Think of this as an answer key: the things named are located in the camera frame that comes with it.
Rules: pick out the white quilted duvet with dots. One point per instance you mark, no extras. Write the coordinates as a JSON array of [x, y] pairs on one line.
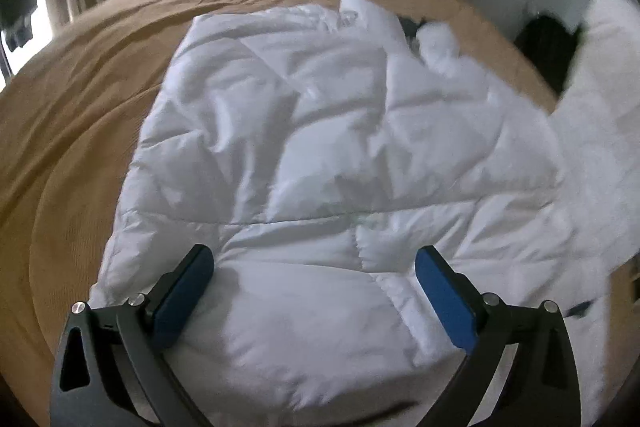
[[310, 132]]

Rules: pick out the black cloth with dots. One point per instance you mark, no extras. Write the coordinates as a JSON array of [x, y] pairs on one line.
[[545, 47]]

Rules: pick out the tan bedspread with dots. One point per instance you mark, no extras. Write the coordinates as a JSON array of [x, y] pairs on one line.
[[75, 132]]

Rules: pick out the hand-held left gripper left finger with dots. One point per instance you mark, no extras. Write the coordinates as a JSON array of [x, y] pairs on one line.
[[182, 292]]

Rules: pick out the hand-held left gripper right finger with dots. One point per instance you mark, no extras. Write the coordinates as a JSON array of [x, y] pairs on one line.
[[445, 297]]

